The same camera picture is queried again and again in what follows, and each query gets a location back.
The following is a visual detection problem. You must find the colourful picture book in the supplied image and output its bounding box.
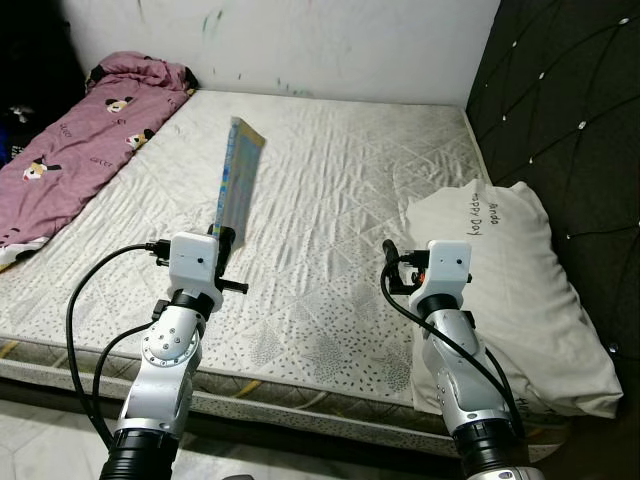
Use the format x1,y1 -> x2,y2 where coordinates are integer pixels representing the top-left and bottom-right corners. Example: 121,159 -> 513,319
213,117 -> 267,251

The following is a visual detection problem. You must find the purple cartoon print blanket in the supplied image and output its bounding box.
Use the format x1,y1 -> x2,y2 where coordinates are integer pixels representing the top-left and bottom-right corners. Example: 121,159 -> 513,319
0,52 -> 199,271

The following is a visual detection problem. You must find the white quilted mattress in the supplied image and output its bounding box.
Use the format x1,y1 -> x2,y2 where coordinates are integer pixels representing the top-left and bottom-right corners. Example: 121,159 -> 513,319
0,90 -> 601,461

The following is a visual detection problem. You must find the white pillow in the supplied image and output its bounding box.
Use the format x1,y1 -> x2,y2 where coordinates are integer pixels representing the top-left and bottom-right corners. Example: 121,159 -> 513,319
405,180 -> 623,419

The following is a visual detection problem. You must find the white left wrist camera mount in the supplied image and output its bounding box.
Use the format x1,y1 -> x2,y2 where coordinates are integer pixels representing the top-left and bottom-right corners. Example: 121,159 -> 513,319
165,232 -> 226,313

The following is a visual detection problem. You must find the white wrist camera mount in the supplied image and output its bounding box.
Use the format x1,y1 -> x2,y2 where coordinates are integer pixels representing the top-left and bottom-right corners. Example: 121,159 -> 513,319
165,232 -> 226,313
410,240 -> 473,316

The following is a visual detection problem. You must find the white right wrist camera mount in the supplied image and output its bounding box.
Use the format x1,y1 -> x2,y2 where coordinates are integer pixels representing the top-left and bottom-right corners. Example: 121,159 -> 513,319
410,240 -> 473,316

